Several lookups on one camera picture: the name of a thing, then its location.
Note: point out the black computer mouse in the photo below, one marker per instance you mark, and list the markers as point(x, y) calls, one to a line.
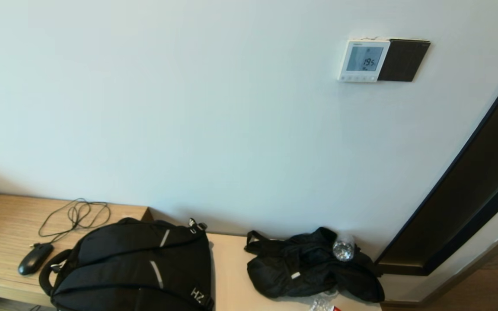
point(35, 259)

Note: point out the white wall thermostat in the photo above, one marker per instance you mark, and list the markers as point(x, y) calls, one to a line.
point(363, 60)

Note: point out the crumpled black soft bag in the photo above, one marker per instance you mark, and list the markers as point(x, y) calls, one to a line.
point(301, 268)

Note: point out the wooden desk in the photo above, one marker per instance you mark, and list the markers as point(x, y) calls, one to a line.
point(2, 224)

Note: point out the clear unlabelled plastic bottle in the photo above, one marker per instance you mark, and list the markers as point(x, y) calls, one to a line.
point(343, 250)

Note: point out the beige low cabinet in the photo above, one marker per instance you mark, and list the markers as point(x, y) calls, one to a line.
point(229, 280)

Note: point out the dark brown door frame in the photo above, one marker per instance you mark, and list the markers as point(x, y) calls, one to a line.
point(469, 207)

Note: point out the clear bottle with red label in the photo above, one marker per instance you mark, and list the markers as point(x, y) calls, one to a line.
point(320, 304)

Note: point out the dark wall switch panel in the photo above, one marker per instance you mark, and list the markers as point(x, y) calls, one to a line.
point(404, 60)

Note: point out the black backpack with grey stripes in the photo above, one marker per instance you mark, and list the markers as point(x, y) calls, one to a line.
point(132, 268)

